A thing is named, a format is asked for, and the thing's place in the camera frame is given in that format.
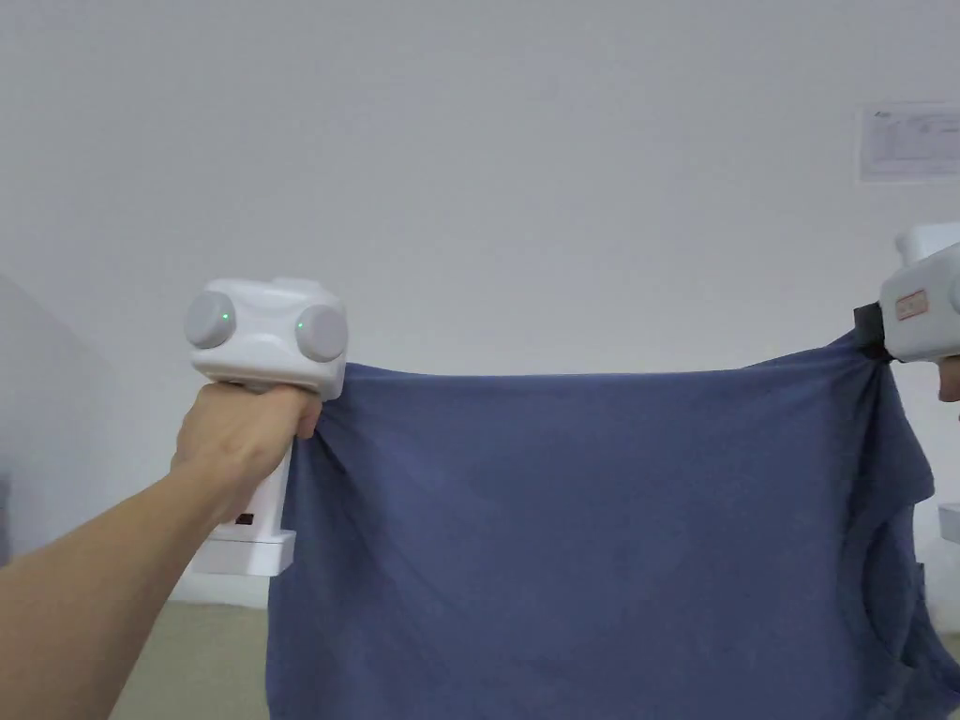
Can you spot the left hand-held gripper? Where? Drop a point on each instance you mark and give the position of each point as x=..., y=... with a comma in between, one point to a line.
x=262, y=337

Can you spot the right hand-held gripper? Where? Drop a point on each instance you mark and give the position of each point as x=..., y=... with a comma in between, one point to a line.
x=922, y=315

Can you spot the dark blue shirt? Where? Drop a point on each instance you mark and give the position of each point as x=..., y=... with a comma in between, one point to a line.
x=585, y=540

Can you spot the person's left forearm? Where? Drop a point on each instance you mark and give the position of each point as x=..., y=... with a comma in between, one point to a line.
x=82, y=600

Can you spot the person's right hand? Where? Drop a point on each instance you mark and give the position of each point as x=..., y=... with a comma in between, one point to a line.
x=951, y=376

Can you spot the person's left hand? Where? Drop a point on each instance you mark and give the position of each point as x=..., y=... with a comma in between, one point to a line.
x=232, y=435

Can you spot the bed with beige sheet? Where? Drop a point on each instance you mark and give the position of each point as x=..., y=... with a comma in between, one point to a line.
x=202, y=660

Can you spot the white paper wall notice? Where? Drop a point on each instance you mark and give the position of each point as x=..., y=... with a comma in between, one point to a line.
x=909, y=144

